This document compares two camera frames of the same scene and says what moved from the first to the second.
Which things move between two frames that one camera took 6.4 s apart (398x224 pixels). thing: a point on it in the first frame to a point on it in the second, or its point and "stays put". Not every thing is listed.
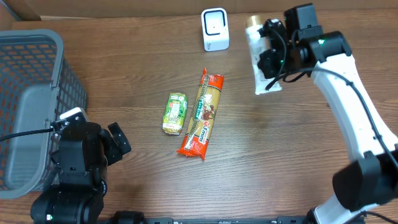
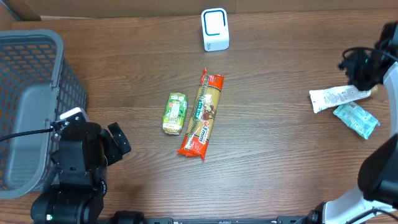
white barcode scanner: (215, 29) stays put
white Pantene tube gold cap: (258, 45) to (321, 98)
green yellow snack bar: (175, 113) stays put
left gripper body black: (104, 143) stays put
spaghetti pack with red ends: (209, 90) stays put
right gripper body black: (272, 64) to (359, 73)
